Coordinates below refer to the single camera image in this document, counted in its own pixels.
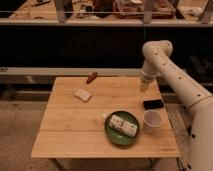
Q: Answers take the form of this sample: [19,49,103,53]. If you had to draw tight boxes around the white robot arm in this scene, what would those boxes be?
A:
[141,40,213,171]

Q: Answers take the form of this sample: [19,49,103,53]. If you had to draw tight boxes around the black smartphone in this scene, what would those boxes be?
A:
[143,99,164,110]

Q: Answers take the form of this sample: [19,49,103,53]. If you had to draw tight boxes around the white paper cup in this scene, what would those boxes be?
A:
[143,110,162,133]

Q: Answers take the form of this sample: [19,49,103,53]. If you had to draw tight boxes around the white printed carton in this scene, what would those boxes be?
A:
[109,115,138,137]

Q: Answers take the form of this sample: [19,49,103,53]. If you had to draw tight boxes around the red marker tool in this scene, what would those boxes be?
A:
[86,72,98,84]

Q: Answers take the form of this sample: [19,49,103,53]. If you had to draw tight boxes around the wooden folding table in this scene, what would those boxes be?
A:
[31,76,181,171]

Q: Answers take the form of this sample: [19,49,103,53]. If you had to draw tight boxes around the green round plate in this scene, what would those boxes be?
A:
[104,111,140,146]

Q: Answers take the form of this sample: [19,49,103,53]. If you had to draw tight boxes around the white sponge block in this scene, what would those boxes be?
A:
[74,89,92,102]

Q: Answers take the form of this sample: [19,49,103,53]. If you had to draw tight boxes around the red tray on bench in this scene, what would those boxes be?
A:
[113,0,175,19]

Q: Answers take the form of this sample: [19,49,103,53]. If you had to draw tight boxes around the long background workbench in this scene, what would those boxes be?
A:
[0,0,213,27]

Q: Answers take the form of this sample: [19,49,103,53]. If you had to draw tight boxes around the black floor cable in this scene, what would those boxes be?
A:
[176,158,191,171]

